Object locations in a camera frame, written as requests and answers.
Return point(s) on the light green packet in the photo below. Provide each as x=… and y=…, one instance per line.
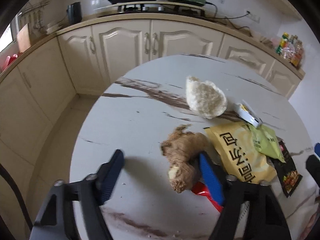
x=268, y=142

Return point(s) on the red foil wrapper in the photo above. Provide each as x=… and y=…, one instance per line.
x=200, y=190

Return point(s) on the wooden cutting board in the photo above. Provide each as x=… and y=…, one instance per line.
x=23, y=38

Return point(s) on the ginger root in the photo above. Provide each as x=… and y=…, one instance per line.
x=182, y=150

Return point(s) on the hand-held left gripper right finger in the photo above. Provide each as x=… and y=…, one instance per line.
x=210, y=180

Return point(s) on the small white yellow box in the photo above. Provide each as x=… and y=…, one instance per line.
x=247, y=113

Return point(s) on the wall utensil rack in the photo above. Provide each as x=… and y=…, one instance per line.
x=35, y=12

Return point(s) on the black sauce packet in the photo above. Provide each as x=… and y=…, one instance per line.
x=287, y=175

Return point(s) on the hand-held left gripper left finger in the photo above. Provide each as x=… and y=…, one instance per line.
x=112, y=177

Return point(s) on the white wall outlet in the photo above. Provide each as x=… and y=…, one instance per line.
x=253, y=17

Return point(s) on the black gas stove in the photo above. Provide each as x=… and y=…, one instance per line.
x=160, y=8

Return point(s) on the cluster of condiment bottles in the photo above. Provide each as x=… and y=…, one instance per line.
x=291, y=50

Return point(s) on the round marble table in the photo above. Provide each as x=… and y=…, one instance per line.
x=140, y=120

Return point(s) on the cream base cabinet run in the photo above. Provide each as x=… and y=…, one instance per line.
x=120, y=50

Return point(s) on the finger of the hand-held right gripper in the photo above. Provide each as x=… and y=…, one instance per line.
x=318, y=149
x=313, y=166

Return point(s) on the yellow snack packet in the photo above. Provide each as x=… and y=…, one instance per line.
x=240, y=150

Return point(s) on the sliding window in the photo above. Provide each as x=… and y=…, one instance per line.
x=6, y=37

